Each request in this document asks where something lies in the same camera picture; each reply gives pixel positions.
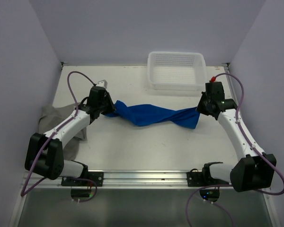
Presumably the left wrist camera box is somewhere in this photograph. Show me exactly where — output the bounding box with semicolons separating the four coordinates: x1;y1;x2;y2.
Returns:
96;79;108;89

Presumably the blue microfiber towel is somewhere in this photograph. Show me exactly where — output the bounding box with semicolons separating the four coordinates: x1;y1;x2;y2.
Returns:
105;100;200;130

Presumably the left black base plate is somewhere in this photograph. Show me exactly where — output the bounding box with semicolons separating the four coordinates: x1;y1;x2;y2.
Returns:
61;171;104;187

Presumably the grey terry towel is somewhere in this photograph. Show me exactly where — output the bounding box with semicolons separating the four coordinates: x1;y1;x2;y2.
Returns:
39;102;88;164

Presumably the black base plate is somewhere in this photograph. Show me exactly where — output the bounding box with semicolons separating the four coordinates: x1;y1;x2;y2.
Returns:
186;169;229;187
61;171;104;187

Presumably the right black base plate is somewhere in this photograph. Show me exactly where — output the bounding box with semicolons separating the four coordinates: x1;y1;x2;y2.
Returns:
186;169;229;187

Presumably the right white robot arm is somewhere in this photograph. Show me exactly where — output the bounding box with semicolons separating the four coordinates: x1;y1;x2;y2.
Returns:
196;82;276;192

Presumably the aluminium mounting rail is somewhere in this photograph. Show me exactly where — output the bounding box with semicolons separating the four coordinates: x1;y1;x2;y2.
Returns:
21;169;237;190

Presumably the white perforated plastic basket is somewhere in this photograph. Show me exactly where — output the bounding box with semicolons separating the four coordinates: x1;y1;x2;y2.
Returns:
147;51;208;91

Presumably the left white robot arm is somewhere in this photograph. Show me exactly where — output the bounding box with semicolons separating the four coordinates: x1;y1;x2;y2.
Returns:
25;86;115;186

